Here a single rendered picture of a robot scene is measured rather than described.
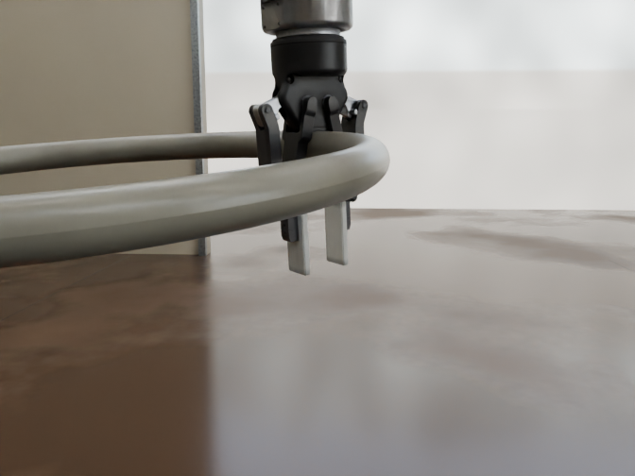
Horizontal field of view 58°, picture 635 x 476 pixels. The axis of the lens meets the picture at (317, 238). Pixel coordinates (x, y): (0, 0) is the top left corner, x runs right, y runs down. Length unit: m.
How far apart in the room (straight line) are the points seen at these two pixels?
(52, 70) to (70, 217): 5.21
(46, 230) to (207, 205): 0.07
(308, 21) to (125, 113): 4.66
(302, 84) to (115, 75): 4.68
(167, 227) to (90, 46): 5.09
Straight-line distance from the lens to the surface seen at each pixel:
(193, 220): 0.26
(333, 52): 0.57
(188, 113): 5.01
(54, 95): 5.44
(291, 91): 0.57
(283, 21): 0.56
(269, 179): 0.29
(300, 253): 0.59
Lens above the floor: 0.96
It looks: 10 degrees down
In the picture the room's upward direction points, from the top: straight up
